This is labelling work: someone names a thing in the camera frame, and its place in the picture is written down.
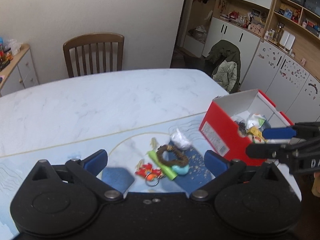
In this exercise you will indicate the white side cabinet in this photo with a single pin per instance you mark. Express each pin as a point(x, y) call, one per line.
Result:
point(20, 73)

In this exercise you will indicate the person's right hand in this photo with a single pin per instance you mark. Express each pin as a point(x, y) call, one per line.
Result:
point(316, 184)

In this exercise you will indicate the bag of black screws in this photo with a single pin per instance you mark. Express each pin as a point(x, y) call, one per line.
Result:
point(242, 126)

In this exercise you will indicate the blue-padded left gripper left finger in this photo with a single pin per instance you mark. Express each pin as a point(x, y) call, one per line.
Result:
point(85, 172)

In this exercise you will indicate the brown wooden chair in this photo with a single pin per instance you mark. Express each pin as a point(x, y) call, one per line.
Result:
point(94, 54)

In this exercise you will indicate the green cylindrical tube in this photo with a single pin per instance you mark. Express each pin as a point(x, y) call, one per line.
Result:
point(167, 171)

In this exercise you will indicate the yellow cardboard box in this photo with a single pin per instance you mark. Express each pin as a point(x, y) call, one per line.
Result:
point(255, 135)

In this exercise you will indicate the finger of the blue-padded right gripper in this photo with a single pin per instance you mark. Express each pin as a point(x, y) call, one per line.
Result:
point(279, 133)

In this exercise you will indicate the red shoebox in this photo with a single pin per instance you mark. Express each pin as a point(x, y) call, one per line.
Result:
point(220, 130)

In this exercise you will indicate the red fish keychain toy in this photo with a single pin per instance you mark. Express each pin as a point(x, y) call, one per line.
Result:
point(151, 176)

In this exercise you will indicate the white green snack packet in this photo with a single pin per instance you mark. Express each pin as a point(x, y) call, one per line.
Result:
point(257, 120)

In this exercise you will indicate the bag of white beads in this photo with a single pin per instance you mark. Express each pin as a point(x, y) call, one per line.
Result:
point(180, 140)

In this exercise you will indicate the light blue egg toy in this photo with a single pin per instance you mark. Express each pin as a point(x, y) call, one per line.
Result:
point(180, 171)

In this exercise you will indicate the chair with green jacket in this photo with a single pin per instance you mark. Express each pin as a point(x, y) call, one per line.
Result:
point(225, 57)

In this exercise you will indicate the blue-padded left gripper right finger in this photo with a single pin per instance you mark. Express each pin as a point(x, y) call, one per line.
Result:
point(226, 174)

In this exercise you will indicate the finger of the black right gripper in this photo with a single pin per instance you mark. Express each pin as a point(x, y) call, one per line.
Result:
point(262, 151)

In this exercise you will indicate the wooden shelf cabinet unit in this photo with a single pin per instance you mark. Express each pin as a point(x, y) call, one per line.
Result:
point(278, 42)

